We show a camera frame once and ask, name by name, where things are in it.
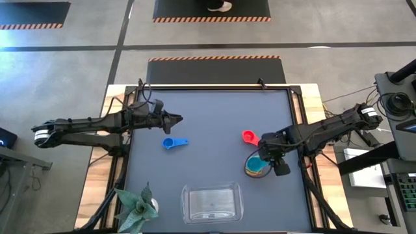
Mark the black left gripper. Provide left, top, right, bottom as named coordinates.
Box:
left=139, top=104, right=183, bottom=135

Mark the teal measuring cup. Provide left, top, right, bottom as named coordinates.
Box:
left=246, top=155, right=270, bottom=174

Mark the blue measuring cup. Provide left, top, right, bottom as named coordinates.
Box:
left=162, top=137, right=190, bottom=150

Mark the red measuring cup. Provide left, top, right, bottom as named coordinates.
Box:
left=241, top=129, right=261, bottom=148

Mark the clear plastic basket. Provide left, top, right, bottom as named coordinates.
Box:
left=180, top=181, right=244, bottom=225

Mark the grey table mat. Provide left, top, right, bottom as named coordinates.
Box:
left=123, top=89, right=313, bottom=233

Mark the black floor mat striped edge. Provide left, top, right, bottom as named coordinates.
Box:
left=152, top=0, right=272, bottom=23
left=145, top=55, right=287, bottom=85
left=0, top=1, right=72, bottom=31

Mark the green artificial plant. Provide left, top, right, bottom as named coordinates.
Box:
left=113, top=181, right=161, bottom=234

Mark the black diagonal beam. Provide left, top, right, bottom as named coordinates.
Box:
left=337, top=141, right=400, bottom=176

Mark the grey equipment cart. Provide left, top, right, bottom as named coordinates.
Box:
left=373, top=71, right=416, bottom=163

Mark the person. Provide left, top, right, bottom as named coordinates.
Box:
left=207, top=0, right=233, bottom=13

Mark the dark tablet screen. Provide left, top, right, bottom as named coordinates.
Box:
left=395, top=117, right=416, bottom=135

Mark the black keyboard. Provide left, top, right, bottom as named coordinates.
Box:
left=393, top=172, right=416, bottom=213

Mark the grey metal stand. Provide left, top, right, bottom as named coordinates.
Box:
left=0, top=146, right=53, bottom=234

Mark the black monitor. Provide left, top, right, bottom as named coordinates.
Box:
left=0, top=127, right=19, bottom=150

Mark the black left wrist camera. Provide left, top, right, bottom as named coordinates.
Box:
left=150, top=98, right=164, bottom=115

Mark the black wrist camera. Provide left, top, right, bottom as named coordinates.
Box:
left=272, top=159, right=292, bottom=177
left=150, top=98, right=164, bottom=115

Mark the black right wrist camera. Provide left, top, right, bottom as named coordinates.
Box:
left=272, top=159, right=292, bottom=177

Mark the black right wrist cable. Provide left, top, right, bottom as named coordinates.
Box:
left=243, top=146, right=273, bottom=179

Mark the black metal table frame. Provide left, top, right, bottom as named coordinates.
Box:
left=77, top=77, right=354, bottom=234

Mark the coiled black cable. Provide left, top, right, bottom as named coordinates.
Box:
left=378, top=92, right=416, bottom=118

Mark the black camera pole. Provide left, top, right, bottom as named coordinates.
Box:
left=389, top=58, right=416, bottom=84

